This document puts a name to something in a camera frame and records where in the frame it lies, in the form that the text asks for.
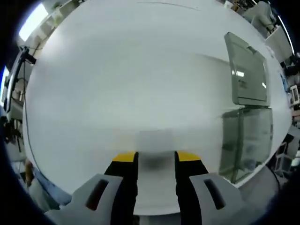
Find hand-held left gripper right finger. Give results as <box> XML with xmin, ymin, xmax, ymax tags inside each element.
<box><xmin>174</xmin><ymin>150</ymin><xmax>258</xmax><ymax>225</ymax></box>

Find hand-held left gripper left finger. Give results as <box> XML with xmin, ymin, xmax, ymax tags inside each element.
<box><xmin>43</xmin><ymin>151</ymin><xmax>139</xmax><ymax>225</ymax></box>

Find grey transparent guide fixture box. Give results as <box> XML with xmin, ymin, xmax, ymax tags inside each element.
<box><xmin>218</xmin><ymin>31</ymin><xmax>274</xmax><ymax>184</ymax></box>

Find white office chair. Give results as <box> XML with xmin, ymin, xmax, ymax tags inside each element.
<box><xmin>274</xmin><ymin>140</ymin><xmax>296</xmax><ymax>174</ymax></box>

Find blue packet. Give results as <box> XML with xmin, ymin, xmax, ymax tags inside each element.
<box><xmin>280</xmin><ymin>74</ymin><xmax>288</xmax><ymax>92</ymax></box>

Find white partition panel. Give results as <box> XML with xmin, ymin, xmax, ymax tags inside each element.
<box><xmin>264</xmin><ymin>25</ymin><xmax>293</xmax><ymax>64</ymax></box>

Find black camera stand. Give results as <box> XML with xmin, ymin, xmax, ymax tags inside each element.
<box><xmin>22</xmin><ymin>45</ymin><xmax>37</xmax><ymax>64</ymax></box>

